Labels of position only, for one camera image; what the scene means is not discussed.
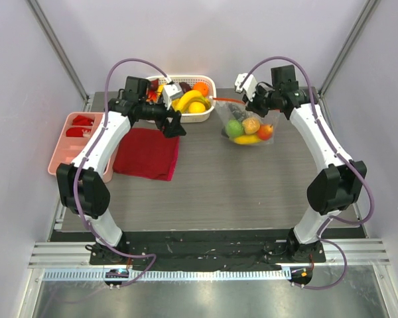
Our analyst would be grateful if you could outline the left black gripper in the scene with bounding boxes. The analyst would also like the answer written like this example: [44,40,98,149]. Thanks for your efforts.
[139,95,186,138]

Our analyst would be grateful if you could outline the red apple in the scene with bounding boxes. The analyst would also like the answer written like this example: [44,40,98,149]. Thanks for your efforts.
[256,125,274,141]

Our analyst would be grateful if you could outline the yellow lemon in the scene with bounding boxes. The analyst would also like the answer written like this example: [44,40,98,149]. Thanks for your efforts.
[241,117,261,134]

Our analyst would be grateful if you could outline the grey toy fish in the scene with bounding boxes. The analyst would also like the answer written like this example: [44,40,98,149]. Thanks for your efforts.
[222,103,248,138]

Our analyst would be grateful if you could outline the clear zip top bag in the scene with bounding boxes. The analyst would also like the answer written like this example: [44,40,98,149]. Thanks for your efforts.
[211,97,280,146]

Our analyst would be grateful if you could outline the yellow banana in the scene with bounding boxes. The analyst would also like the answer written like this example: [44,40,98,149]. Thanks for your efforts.
[232,134,262,145]
[172,90,211,113]

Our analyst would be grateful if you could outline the green round fruit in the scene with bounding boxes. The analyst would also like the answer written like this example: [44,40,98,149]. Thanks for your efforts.
[225,119,244,138]

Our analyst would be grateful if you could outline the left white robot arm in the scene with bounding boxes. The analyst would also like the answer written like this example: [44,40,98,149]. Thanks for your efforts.
[56,76,186,264]

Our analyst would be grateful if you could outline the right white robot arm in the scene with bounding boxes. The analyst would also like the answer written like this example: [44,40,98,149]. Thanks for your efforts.
[237,65,367,262]

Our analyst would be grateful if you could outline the red folded cloth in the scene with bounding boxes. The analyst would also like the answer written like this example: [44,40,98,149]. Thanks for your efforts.
[113,128,180,182]

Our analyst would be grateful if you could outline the dark purple fruit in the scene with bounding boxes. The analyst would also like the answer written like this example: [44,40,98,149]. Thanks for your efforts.
[178,81,192,93]

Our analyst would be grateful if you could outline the white plastic fruit basket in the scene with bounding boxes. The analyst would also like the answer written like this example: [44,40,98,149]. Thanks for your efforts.
[147,75,216,123]

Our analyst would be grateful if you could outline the orange fruit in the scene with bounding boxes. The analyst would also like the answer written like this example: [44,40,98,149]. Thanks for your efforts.
[192,81,209,97]

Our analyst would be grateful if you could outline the red item in tray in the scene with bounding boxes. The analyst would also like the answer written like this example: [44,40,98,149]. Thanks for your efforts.
[66,115,94,138]

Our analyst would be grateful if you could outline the pink compartment tray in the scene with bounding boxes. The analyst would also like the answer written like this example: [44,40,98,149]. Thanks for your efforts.
[48,112,103,176]

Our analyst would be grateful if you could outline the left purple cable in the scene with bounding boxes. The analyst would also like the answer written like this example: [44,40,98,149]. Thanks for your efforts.
[72,58,175,288]

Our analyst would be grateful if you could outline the purple cable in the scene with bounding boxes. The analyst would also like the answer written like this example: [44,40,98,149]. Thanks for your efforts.
[245,56,375,291]
[72,58,175,288]

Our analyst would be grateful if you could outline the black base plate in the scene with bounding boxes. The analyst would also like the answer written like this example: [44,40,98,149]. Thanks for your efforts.
[86,229,326,272]

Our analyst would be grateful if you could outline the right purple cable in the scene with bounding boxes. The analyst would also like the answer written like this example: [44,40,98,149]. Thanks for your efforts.
[245,56,375,291]

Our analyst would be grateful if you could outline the white slotted cable duct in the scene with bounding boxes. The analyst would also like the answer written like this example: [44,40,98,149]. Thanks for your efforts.
[42,268,291,283]

